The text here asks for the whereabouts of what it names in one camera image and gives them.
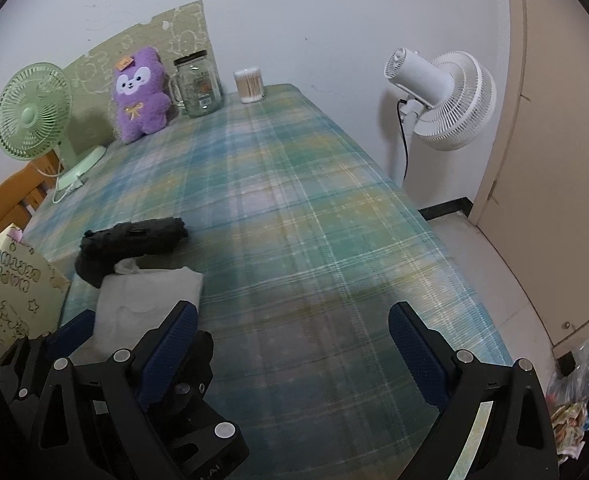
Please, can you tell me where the glass jar mug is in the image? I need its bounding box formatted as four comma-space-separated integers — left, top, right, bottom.
169, 50, 222, 119

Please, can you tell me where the black fan cable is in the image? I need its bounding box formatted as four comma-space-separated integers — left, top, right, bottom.
398, 99, 411, 182

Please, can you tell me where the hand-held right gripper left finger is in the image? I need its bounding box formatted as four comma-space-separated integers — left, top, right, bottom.
29, 301, 199, 480

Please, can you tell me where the white standing fan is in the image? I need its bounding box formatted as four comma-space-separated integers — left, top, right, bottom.
383, 46, 497, 188

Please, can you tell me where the green fan power cable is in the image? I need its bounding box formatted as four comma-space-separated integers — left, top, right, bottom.
34, 161, 88, 205

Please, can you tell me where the green desk fan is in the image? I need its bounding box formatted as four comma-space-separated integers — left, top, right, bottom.
0, 61, 108, 192

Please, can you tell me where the yellow patterned gift bag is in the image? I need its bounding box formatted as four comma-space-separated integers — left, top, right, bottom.
0, 224, 71, 351

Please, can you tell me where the pile of plastic bags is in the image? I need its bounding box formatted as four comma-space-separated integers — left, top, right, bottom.
545, 325, 589, 463

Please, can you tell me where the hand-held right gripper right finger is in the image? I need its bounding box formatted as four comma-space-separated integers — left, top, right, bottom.
389, 301, 560, 480

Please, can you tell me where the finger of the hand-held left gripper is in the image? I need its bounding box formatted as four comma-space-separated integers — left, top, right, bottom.
149, 331, 250, 480
0, 309, 98, 441

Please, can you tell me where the green patterned wall board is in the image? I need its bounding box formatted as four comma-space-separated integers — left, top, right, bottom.
63, 0, 220, 148

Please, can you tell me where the black cloth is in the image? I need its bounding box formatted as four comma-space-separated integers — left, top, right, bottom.
74, 216, 189, 288

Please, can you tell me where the white cloth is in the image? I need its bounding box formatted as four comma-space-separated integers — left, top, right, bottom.
69, 258, 204, 366

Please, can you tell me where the wooden chair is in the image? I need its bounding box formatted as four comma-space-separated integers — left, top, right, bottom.
0, 152, 60, 251

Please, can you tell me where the beige door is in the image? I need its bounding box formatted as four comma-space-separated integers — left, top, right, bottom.
467, 0, 589, 356

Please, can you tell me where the purple plush toy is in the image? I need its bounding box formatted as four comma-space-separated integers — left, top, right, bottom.
112, 46, 172, 144

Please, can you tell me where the cotton swab container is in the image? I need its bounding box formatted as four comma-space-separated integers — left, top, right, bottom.
233, 66, 266, 105

